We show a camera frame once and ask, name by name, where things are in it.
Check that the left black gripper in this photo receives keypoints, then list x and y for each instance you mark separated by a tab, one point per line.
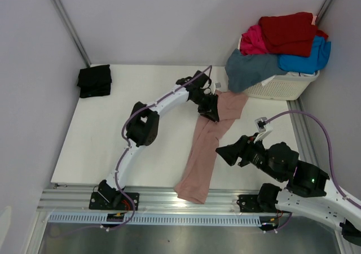
209	106

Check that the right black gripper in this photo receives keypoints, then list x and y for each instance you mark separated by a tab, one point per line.
241	148

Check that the pink t shirt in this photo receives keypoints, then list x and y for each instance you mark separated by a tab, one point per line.
195	182

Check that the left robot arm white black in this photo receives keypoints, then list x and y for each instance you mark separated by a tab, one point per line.
141	128

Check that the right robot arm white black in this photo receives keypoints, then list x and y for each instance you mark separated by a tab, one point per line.
309	191

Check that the grey blue t shirt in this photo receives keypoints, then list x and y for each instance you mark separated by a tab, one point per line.
244	71

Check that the magenta t shirt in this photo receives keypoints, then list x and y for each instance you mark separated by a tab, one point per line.
252	43

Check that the white laundry basket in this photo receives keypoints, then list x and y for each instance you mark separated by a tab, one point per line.
281	87

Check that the white t shirt in basket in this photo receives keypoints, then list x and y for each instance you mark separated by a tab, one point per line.
306	75

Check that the dark red t shirt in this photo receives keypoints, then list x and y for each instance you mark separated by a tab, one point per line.
290	34

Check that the folded black t shirt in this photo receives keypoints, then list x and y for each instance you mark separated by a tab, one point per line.
95	81

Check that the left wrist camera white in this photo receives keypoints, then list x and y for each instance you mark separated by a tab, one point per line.
216	86

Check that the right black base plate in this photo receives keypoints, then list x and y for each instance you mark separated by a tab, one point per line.
253	204

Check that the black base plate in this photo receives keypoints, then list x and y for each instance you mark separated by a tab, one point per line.
253	204
119	203

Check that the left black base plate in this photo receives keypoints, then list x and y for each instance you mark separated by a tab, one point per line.
119	203

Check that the white slotted cable duct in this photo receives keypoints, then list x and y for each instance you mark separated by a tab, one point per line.
155	219

